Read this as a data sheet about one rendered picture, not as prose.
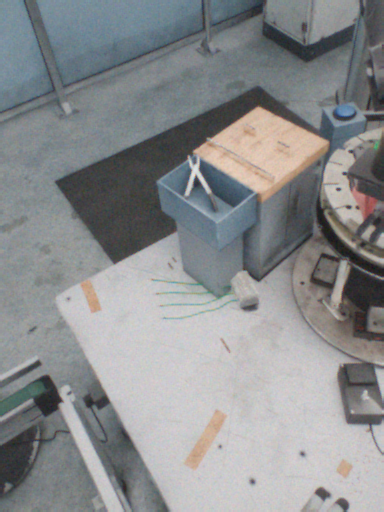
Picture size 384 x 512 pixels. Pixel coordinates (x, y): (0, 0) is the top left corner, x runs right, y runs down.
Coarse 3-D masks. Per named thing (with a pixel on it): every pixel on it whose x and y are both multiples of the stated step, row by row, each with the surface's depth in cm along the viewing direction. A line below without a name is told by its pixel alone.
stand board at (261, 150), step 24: (240, 120) 112; (264, 120) 111; (240, 144) 107; (264, 144) 106; (288, 144) 105; (312, 144) 105; (240, 168) 102; (264, 168) 101; (288, 168) 101; (264, 192) 97
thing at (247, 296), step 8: (240, 272) 116; (232, 280) 115; (240, 280) 115; (248, 280) 115; (232, 288) 116; (240, 288) 114; (248, 288) 113; (240, 296) 112; (248, 296) 112; (256, 296) 113; (240, 304) 113; (248, 304) 114; (256, 304) 114; (248, 312) 114
